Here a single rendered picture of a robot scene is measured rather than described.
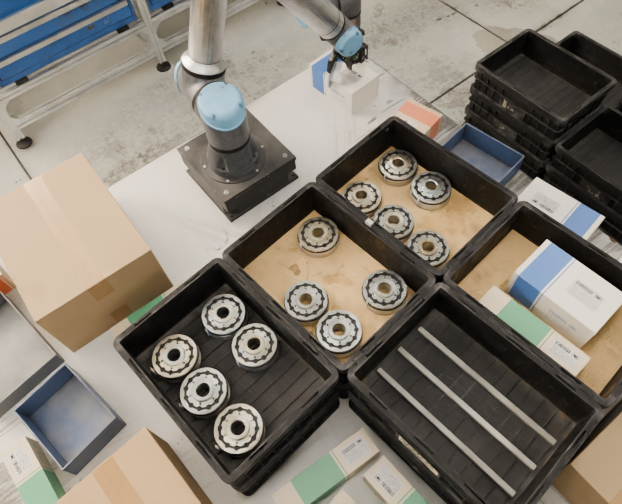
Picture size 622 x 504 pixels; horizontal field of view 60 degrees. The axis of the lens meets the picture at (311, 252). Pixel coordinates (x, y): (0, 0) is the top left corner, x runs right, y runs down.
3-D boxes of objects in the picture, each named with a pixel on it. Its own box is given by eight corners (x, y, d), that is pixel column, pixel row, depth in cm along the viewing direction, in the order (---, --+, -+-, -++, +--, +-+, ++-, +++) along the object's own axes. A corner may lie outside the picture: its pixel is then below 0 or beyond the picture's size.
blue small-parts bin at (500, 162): (518, 171, 159) (525, 155, 153) (488, 202, 154) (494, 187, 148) (462, 138, 167) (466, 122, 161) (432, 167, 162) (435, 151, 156)
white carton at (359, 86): (310, 85, 183) (308, 63, 175) (336, 67, 186) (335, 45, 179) (351, 115, 174) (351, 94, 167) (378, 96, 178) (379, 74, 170)
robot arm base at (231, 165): (199, 149, 157) (192, 125, 148) (246, 130, 160) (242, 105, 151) (220, 186, 150) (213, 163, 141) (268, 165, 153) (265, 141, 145)
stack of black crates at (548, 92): (453, 146, 237) (474, 63, 198) (500, 112, 245) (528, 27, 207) (526, 201, 220) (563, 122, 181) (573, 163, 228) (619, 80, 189)
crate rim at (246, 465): (113, 346, 116) (109, 342, 114) (220, 259, 126) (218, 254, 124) (230, 489, 100) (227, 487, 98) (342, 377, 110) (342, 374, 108)
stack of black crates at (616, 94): (515, 101, 248) (530, 61, 228) (558, 71, 256) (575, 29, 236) (589, 151, 231) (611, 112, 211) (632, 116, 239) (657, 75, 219)
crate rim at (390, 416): (343, 377, 110) (343, 374, 108) (438, 283, 119) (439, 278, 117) (508, 537, 93) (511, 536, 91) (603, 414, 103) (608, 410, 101)
